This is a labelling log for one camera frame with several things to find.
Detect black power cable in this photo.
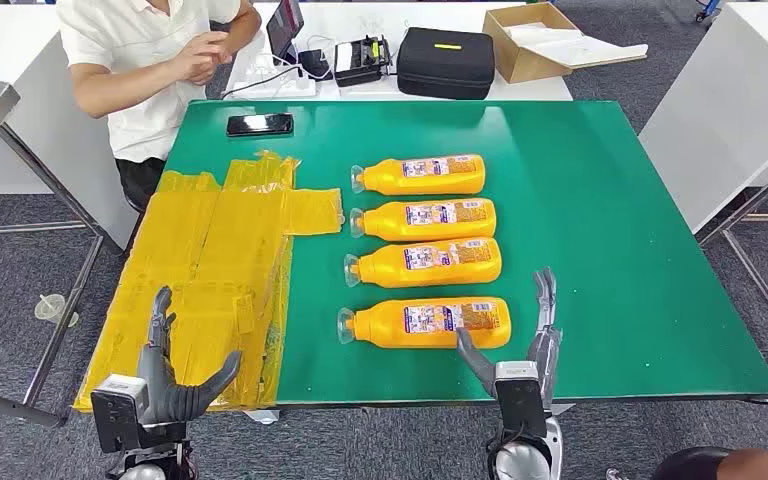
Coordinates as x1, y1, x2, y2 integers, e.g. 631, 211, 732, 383
220, 64, 300, 101

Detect white table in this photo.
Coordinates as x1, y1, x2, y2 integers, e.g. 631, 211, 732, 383
638, 0, 768, 234
224, 0, 574, 103
0, 5, 140, 252

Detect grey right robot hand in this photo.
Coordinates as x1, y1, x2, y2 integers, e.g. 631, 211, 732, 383
455, 267, 564, 409

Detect white power strip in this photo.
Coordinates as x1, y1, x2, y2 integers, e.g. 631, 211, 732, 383
224, 66, 318, 101

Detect yellow taped cardboard sheet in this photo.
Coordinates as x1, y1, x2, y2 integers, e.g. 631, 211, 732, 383
72, 150, 346, 415

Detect person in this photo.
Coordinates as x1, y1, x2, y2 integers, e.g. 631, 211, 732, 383
56, 0, 263, 213

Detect black label printer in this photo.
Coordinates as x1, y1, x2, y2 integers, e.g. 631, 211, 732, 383
333, 34, 393, 89

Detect black smartphone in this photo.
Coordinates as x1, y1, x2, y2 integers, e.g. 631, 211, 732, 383
226, 112, 295, 138

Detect brown cardboard box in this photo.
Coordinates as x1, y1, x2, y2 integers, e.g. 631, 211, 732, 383
481, 1, 649, 85

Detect person's right hand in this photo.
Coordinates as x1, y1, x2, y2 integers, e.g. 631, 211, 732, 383
170, 31, 232, 86

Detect clear plastic cup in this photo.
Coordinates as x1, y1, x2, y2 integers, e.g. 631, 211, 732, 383
34, 293, 81, 329

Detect black zip carry case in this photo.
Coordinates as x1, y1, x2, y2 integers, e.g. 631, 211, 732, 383
395, 26, 497, 102

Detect small black device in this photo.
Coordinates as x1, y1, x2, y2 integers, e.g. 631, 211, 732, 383
297, 48, 334, 82

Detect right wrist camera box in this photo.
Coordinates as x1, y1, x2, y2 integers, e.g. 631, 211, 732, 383
493, 360, 550, 439

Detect white paper sheet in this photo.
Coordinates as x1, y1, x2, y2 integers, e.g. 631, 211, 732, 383
503, 23, 649, 69

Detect dark tablet computer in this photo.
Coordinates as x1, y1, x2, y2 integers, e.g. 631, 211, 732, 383
265, 0, 306, 66

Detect person's leg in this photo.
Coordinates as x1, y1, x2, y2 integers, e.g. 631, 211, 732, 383
652, 447, 768, 480

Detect steel table legs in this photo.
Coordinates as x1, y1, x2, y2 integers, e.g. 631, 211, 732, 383
695, 152, 768, 362

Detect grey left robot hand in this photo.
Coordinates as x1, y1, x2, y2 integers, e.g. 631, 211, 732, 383
136, 286, 244, 425

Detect orange detergent bottle clear cap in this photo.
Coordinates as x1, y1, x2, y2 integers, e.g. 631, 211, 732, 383
343, 237, 503, 290
349, 197, 498, 243
350, 154, 487, 197
336, 296, 513, 350

